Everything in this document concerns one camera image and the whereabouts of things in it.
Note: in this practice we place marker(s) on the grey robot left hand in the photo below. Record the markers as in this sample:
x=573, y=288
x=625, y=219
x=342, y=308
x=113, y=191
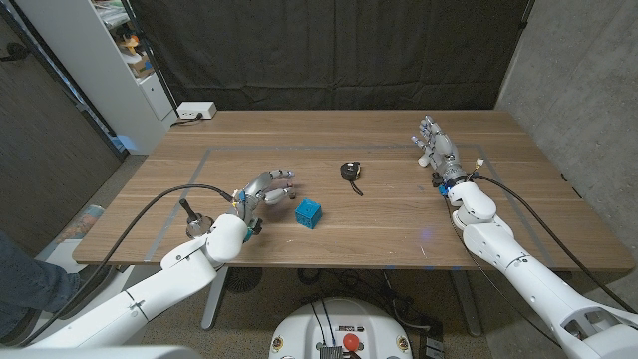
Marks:
x=256, y=192

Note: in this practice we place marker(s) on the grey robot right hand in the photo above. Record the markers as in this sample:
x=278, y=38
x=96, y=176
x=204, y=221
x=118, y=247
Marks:
x=443, y=152

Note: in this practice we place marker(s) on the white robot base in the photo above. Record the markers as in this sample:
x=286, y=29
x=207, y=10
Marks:
x=309, y=329

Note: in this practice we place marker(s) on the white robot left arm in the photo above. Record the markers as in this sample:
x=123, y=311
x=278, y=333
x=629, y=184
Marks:
x=164, y=289

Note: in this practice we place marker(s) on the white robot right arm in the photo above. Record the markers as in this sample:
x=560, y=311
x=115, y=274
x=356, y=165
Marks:
x=533, y=279

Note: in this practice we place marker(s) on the blue lattice block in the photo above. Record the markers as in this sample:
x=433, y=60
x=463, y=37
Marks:
x=308, y=213

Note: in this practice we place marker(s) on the black measuring tape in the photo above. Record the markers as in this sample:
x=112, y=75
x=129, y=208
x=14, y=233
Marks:
x=350, y=170

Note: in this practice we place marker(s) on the black round fan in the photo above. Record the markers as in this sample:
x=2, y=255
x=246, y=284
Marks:
x=242, y=279

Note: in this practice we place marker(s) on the white power strip box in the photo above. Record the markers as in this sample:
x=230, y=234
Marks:
x=196, y=109

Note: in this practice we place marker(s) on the grey table leg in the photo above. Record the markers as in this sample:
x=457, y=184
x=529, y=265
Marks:
x=466, y=304
x=214, y=299

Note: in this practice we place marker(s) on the black curtain backdrop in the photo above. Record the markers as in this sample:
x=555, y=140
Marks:
x=339, y=50

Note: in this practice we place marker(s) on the cardboard box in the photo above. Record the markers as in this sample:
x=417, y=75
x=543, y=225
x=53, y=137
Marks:
x=142, y=65

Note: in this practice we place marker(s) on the red emergency stop button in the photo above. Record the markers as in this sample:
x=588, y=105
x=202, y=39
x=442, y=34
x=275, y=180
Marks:
x=351, y=341

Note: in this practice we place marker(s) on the colourful patterned floor item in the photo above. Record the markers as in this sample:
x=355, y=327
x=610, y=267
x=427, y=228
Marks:
x=82, y=222

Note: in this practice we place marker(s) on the dark shoe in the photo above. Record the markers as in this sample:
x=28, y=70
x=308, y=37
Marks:
x=92, y=276

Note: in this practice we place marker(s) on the yellow toy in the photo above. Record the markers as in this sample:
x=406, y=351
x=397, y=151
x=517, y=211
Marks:
x=130, y=44

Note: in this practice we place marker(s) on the white shelf cabinet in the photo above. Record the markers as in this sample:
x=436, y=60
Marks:
x=85, y=60

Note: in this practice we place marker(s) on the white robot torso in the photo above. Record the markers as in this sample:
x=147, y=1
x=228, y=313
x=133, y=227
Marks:
x=99, y=353

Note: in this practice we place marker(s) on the person leg in jeans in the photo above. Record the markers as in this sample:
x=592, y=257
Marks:
x=30, y=289

